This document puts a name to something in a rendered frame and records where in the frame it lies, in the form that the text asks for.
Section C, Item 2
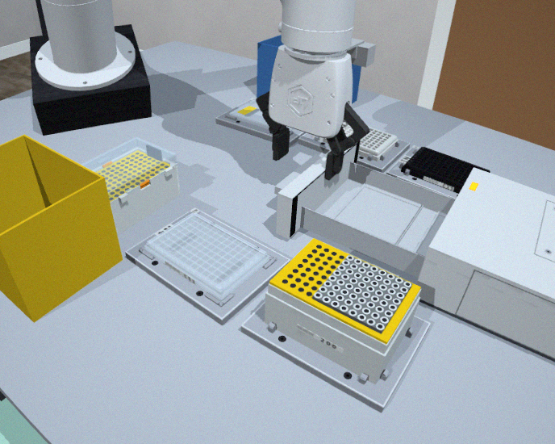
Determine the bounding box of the yellow open-top bin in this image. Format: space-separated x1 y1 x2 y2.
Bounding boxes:
0 135 123 323

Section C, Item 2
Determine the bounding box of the blue open-top bin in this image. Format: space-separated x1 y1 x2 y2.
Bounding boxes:
257 35 361 104

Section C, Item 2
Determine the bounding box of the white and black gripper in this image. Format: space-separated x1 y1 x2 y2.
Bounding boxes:
256 45 369 180

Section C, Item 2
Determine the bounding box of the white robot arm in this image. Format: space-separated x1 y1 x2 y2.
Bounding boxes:
35 0 376 91

